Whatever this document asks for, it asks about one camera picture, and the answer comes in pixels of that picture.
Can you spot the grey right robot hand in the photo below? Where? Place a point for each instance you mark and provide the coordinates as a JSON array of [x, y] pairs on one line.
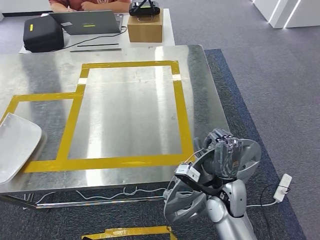
[[225, 159]]

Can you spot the silver plastic hubcap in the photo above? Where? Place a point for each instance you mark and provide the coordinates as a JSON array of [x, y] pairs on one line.
[[185, 205]]

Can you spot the steel workbench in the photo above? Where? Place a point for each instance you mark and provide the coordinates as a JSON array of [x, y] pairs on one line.
[[204, 99]]

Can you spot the dark blue floor mat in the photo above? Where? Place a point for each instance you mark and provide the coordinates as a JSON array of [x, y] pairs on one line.
[[237, 116]]

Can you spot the white power strip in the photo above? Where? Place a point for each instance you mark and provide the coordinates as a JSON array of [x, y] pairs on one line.
[[283, 187]]

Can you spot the white tape patch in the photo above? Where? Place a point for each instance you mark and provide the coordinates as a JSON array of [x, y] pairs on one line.
[[82, 81], [176, 77]]

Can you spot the white side table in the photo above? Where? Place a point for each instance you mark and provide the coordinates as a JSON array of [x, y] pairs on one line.
[[167, 33]]

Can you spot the brown cardboard box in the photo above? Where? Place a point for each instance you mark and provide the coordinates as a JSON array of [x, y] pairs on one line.
[[145, 31]]

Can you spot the white lit partition block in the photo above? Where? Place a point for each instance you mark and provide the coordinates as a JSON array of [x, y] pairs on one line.
[[300, 13]]

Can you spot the black controller with antennas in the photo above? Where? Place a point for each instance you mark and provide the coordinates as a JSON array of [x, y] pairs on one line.
[[140, 10]]

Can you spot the silver flat closed device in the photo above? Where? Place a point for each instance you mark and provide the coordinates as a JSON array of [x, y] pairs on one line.
[[100, 49]]

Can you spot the person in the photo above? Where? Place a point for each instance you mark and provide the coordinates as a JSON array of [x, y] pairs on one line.
[[100, 6]]

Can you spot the grey open laptop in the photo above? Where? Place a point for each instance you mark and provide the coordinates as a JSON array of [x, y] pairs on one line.
[[87, 23]]

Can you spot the black case with yellow label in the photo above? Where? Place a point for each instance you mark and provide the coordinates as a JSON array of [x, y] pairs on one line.
[[42, 36]]

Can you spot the white curved plastic panel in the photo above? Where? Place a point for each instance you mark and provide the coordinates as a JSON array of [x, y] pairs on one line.
[[17, 145]]

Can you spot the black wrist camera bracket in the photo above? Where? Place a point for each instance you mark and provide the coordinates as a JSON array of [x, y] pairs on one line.
[[212, 189]]

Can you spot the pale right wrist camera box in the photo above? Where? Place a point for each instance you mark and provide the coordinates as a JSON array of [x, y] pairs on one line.
[[186, 172]]

